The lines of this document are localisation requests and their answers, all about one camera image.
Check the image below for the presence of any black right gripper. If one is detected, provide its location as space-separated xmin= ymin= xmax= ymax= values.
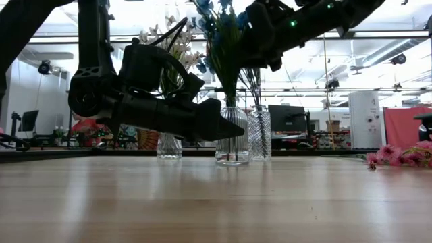
xmin=238 ymin=0 xmax=298 ymax=72

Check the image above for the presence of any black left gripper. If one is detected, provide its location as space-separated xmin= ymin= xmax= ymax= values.
xmin=111 ymin=92 xmax=246 ymax=142

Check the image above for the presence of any ribbed clear glass vase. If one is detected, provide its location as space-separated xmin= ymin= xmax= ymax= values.
xmin=214 ymin=97 xmax=250 ymax=167

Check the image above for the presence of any diamond-cut clear glass vase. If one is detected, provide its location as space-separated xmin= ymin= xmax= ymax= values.
xmin=248 ymin=105 xmax=272 ymax=161

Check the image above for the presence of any conical clear glass vase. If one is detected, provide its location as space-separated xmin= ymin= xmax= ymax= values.
xmin=156 ymin=132 xmax=184 ymax=159

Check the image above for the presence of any orange fan-pattern panel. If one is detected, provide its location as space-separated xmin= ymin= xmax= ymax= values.
xmin=136 ymin=130 xmax=160 ymax=151

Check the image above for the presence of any black monitor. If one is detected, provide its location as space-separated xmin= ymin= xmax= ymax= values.
xmin=18 ymin=109 xmax=40 ymax=133
xmin=268 ymin=104 xmax=307 ymax=133

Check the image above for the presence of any white pillar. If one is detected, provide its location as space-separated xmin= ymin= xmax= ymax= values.
xmin=348 ymin=90 xmax=383 ymax=149

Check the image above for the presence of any person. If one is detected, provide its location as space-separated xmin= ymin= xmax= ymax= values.
xmin=71 ymin=113 xmax=109 ymax=148

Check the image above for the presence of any orange partition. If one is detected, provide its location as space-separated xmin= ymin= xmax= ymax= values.
xmin=383 ymin=107 xmax=432 ymax=151

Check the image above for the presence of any long ceiling light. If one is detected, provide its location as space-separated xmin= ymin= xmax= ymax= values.
xmin=28 ymin=36 xmax=80 ymax=44

